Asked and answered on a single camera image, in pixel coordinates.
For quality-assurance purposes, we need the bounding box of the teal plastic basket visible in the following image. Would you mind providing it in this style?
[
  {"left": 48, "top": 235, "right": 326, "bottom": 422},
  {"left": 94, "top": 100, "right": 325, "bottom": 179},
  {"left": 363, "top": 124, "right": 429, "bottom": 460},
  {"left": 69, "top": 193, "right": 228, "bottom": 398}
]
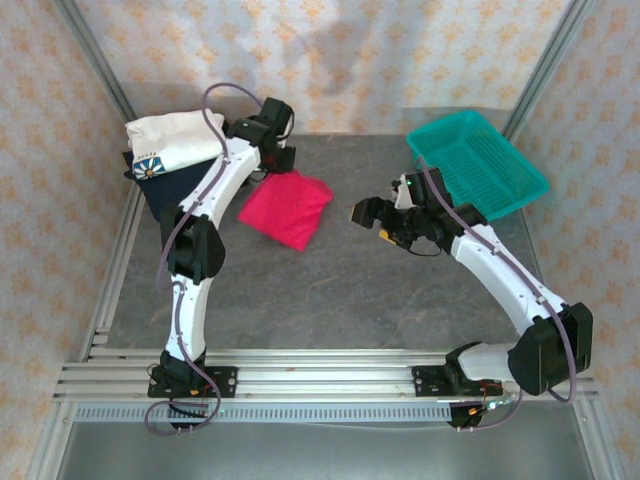
[{"left": 405, "top": 109, "right": 551, "bottom": 222}]

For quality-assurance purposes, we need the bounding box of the red t-shirt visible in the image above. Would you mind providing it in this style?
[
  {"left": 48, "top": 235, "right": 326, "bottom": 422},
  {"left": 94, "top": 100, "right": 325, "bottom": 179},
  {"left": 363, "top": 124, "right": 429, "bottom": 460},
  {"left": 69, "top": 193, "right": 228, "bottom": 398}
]
[{"left": 237, "top": 168, "right": 335, "bottom": 251}]

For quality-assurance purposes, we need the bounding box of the white t-shirt with daisy print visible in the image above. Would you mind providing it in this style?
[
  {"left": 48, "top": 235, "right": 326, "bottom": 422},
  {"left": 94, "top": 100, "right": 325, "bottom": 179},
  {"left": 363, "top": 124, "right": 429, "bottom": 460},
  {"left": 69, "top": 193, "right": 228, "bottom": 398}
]
[{"left": 124, "top": 110, "right": 226, "bottom": 181}]

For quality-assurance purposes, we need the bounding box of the navy folded t-shirt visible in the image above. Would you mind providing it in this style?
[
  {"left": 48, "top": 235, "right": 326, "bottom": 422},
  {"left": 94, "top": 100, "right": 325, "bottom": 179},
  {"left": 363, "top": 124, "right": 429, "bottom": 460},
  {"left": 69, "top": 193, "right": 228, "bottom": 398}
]
[{"left": 123, "top": 149, "right": 221, "bottom": 224}]

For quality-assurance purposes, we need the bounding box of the grey metal panel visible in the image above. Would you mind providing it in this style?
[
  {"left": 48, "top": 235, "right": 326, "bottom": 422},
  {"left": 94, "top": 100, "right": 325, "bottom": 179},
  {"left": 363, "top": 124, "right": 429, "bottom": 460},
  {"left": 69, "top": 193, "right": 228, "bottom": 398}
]
[{"left": 54, "top": 422, "right": 596, "bottom": 480}]

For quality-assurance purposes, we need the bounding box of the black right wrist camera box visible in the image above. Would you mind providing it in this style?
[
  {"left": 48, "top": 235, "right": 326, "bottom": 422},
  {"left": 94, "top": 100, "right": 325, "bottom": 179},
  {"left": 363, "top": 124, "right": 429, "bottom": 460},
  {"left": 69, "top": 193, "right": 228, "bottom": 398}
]
[{"left": 351, "top": 196, "right": 397, "bottom": 231}]

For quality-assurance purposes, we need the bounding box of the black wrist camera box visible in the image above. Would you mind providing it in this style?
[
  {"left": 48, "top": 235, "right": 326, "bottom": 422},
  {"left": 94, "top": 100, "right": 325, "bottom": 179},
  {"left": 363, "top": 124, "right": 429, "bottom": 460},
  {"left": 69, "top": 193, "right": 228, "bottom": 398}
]
[
  {"left": 267, "top": 146, "right": 297, "bottom": 175},
  {"left": 351, "top": 196, "right": 397, "bottom": 231}
]

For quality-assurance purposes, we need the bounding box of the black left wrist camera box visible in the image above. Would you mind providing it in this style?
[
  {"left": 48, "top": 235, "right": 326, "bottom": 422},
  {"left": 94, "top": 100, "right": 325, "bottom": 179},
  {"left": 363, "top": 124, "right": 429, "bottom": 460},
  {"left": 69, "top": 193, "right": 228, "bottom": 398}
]
[{"left": 267, "top": 146, "right": 297, "bottom": 175}]

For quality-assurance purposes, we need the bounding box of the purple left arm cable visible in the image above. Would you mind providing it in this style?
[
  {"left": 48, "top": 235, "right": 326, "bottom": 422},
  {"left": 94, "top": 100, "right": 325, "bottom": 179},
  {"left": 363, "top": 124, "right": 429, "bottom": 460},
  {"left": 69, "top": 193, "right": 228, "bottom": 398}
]
[{"left": 143, "top": 82, "right": 264, "bottom": 437}]

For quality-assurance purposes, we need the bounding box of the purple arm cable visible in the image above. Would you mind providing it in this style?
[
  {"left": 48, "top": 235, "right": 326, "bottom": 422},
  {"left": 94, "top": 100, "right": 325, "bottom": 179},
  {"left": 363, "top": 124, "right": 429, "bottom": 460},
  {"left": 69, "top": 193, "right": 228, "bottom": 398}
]
[
  {"left": 417, "top": 155, "right": 577, "bottom": 434},
  {"left": 143, "top": 82, "right": 264, "bottom": 437}
]

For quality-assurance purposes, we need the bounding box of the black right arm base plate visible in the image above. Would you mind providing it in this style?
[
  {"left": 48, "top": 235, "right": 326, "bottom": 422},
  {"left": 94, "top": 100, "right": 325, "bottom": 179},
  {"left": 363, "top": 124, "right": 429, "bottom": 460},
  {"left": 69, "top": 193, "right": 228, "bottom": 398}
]
[{"left": 410, "top": 366, "right": 504, "bottom": 400}]

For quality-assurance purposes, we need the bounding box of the aluminium mounting rail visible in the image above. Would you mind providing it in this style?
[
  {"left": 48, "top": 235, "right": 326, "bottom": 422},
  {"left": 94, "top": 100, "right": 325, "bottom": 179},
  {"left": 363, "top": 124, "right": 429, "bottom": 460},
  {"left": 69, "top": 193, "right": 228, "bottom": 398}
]
[{"left": 52, "top": 348, "right": 600, "bottom": 403}]

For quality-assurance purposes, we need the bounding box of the aluminium table side rail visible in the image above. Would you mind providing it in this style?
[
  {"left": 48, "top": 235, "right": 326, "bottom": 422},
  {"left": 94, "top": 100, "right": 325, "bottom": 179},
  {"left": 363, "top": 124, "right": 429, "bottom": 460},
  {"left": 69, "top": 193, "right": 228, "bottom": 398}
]
[
  {"left": 519, "top": 209, "right": 621, "bottom": 480},
  {"left": 27, "top": 187, "right": 144, "bottom": 480}
]

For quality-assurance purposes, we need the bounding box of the grey slotted cable duct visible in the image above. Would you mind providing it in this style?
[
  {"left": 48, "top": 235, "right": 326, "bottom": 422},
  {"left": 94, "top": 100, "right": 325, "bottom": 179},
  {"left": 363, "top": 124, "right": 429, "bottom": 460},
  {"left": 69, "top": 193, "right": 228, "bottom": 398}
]
[{"left": 73, "top": 403, "right": 454, "bottom": 425}]

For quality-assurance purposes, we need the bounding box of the aluminium frame post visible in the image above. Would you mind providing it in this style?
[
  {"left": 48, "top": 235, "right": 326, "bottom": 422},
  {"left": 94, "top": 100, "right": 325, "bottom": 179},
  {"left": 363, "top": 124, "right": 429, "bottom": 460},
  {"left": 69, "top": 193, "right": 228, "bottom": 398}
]
[
  {"left": 502, "top": 0, "right": 591, "bottom": 136},
  {"left": 52, "top": 0, "right": 139, "bottom": 121}
]

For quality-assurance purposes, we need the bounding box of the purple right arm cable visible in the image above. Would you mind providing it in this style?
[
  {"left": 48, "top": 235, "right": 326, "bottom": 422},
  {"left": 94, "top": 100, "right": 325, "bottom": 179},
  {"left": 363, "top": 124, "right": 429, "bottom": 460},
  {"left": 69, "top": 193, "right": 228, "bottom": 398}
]
[{"left": 417, "top": 155, "right": 577, "bottom": 434}]

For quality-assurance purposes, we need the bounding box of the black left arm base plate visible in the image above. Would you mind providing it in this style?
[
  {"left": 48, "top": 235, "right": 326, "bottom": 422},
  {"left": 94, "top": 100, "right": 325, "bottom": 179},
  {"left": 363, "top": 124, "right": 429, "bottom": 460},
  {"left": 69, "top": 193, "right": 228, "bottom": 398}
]
[{"left": 148, "top": 366, "right": 239, "bottom": 400}]

